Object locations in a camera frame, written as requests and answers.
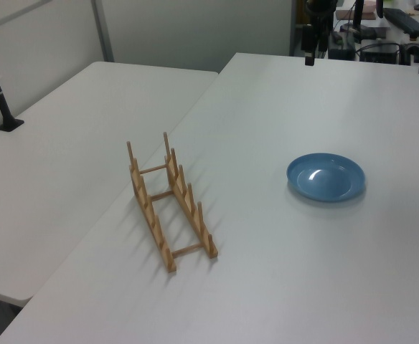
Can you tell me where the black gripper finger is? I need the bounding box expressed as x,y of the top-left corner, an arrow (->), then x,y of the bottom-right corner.
317,25 -> 329,52
301,24 -> 316,67

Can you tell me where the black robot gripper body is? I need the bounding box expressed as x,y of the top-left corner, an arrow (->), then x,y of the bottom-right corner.
303,0 -> 338,27

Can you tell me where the black electronics box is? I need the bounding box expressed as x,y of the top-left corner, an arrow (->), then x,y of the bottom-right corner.
359,42 -> 401,65

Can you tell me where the blue round plate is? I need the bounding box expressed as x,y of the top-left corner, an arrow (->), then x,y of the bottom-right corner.
286,152 -> 367,204

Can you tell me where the wooden plate rack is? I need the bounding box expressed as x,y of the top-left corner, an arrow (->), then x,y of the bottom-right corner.
126,131 -> 219,274

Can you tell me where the black computer keyboard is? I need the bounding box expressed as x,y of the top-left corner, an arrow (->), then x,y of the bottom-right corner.
382,6 -> 419,37

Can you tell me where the pink flat box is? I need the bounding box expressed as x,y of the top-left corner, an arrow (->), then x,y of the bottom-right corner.
335,0 -> 376,21

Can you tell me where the black monitor stand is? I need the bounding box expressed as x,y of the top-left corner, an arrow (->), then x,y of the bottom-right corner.
341,0 -> 378,41

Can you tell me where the grey partition frame post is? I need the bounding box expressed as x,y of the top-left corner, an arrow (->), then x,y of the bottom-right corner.
90,0 -> 116,63

